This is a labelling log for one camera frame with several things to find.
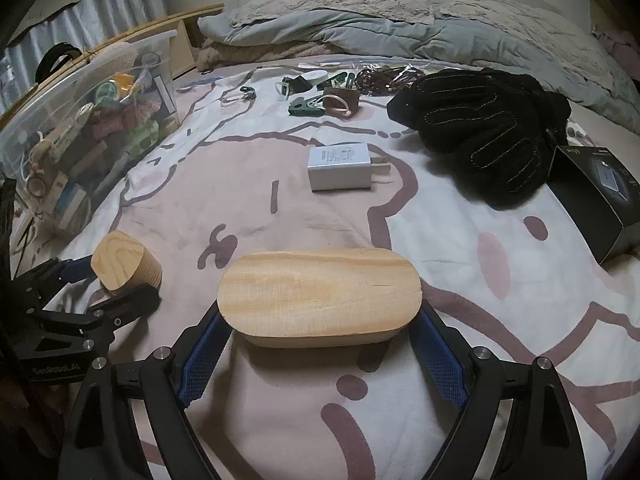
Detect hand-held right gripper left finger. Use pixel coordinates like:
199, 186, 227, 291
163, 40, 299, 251
57, 305, 236, 480

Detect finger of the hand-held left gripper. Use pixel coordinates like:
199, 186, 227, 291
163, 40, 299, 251
82, 285, 162, 333
12, 256, 101, 306

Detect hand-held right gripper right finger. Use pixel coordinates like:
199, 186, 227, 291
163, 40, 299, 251
407, 302, 588, 480

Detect small round wooden block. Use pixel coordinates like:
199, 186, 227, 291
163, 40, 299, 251
90, 230, 165, 295

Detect oval wooden block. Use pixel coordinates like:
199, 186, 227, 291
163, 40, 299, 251
217, 247, 423, 350

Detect clear plastic storage box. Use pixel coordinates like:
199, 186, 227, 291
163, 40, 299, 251
0, 30, 181, 241

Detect green clip with wire ring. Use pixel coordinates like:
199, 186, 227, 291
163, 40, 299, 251
288, 97, 323, 117

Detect printed cartoon blanket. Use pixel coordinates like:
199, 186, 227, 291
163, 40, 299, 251
10, 55, 640, 480

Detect yellow lid green jar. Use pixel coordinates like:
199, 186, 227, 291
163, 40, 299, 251
94, 72, 137, 107

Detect black cap on shelf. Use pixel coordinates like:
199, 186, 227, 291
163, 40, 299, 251
34, 42, 82, 81

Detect white charger adapter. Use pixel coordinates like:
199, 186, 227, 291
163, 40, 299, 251
306, 144, 391, 192

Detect black cardboard box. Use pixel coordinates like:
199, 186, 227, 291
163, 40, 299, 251
547, 145, 640, 266

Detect black knit gloves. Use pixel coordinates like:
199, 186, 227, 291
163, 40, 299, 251
386, 67, 571, 211

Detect wooden bedside shelf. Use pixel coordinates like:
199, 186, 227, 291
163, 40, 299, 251
0, 4, 226, 126

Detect grey curtain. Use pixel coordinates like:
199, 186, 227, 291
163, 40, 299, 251
0, 0, 168, 116

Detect beige fleece blanket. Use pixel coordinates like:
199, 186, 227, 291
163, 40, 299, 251
195, 42, 321, 71

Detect brown leather holder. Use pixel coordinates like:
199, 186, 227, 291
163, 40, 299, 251
322, 86, 360, 116

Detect grey duvet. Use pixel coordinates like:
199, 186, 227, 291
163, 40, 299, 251
197, 7, 640, 136

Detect pink clothes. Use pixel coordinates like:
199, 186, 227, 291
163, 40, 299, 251
597, 30, 640, 68

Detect metal carabiner ring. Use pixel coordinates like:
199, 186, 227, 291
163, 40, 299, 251
222, 87, 258, 106

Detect bag of brown cords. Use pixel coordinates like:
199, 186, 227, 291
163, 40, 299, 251
355, 62, 426, 96

